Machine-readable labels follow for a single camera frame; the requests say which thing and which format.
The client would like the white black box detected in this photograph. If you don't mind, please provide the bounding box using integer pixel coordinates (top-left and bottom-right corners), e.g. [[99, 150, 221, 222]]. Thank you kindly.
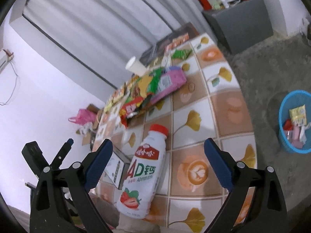
[[104, 147, 131, 190]]

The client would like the white AD milk bottle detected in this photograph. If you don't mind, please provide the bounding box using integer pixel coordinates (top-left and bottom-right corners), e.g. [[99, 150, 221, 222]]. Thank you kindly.
[[116, 124, 169, 219]]

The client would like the green red chip bag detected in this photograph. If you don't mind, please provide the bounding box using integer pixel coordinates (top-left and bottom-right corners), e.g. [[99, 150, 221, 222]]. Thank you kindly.
[[119, 67, 163, 128]]

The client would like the pink purple snack bag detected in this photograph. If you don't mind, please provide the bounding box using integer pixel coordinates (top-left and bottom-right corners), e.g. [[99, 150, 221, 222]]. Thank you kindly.
[[150, 66, 187, 105]]

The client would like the pink sponge block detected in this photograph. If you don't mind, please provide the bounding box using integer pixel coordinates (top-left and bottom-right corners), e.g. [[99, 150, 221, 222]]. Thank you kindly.
[[291, 126, 304, 149]]

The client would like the blue mesh trash bin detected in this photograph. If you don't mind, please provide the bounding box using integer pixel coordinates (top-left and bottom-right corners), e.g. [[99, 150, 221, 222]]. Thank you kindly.
[[278, 90, 310, 154]]

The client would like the pink plastic bag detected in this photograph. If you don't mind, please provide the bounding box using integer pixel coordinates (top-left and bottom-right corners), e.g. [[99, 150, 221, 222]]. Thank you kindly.
[[68, 109, 97, 126]]

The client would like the white paper cup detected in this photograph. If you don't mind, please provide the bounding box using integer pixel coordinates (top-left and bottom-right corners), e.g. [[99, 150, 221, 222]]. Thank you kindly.
[[125, 56, 148, 77]]

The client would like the grey curtain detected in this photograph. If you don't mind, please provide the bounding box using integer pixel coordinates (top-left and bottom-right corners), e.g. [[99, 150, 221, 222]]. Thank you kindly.
[[10, 0, 212, 87]]

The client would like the dark printed box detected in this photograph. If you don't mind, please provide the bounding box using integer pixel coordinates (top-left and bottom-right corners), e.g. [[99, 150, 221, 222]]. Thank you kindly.
[[140, 23, 199, 66]]

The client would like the small green snack packet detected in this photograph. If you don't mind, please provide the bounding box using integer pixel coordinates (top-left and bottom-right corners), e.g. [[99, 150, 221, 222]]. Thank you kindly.
[[171, 49, 192, 60]]

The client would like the grey cabinet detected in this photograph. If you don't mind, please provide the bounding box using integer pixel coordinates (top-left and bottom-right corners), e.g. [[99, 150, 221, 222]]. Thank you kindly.
[[202, 0, 273, 54]]

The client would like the red thermos bottle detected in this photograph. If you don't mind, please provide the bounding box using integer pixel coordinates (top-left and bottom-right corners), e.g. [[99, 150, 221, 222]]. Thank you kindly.
[[198, 0, 212, 10]]

